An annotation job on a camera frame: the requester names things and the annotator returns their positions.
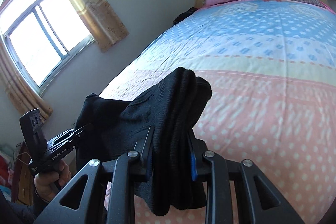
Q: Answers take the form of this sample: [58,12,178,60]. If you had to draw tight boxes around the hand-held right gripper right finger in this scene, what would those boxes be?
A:
[187,130,306,224]

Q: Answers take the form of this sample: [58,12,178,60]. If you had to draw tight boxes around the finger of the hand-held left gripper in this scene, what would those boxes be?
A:
[73,123,95,142]

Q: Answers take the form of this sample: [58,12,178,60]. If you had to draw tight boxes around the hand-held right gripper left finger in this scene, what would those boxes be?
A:
[34,126,155,224]

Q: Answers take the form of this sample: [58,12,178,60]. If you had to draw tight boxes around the black pants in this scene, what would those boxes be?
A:
[75,67,213,216]

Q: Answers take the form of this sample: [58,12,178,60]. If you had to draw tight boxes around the person's left forearm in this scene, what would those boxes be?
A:
[0,195,53,224]

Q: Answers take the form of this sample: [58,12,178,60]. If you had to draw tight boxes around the person's left hand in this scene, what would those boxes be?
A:
[34,161,72,202]

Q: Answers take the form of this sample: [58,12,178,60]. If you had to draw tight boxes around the colourful cloth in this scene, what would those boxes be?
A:
[0,144,13,188]

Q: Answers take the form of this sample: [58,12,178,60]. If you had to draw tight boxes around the wooden cabinet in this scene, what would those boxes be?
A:
[12,141,36,206]

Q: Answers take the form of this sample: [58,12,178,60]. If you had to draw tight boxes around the large sliding window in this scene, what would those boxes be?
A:
[0,0,95,94]

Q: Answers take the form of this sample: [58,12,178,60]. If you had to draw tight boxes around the pink and blue dotted quilt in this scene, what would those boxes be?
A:
[98,0,336,224]

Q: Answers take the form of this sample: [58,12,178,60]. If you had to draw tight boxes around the dark cloth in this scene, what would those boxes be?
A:
[173,7,196,25]

